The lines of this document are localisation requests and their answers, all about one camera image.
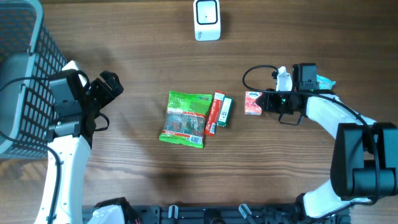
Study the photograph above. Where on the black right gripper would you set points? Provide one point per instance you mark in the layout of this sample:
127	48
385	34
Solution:
268	102

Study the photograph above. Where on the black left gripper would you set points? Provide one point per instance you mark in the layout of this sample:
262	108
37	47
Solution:
107	94

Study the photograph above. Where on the pink tissue pack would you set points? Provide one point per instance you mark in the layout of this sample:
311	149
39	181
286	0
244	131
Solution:
250	105

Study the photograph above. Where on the mint wet wipes pack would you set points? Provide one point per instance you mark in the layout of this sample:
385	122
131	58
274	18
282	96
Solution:
325	83

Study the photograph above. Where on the green white medicine box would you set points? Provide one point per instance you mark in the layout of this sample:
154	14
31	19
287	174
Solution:
225	111

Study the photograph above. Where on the red stick sachet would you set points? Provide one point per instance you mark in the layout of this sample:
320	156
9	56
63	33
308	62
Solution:
214	113

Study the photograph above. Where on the green snack bag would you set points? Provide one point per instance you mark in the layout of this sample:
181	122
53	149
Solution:
186	118

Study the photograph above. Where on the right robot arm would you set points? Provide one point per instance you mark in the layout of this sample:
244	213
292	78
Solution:
364	163

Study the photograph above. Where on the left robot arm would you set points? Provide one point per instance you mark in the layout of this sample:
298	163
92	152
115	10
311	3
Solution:
78	102

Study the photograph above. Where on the white barcode scanner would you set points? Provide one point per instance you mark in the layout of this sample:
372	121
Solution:
207	20

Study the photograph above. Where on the grey mesh basket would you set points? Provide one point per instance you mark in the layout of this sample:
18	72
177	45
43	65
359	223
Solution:
29	57

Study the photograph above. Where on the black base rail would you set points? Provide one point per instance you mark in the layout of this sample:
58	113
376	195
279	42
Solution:
268	214

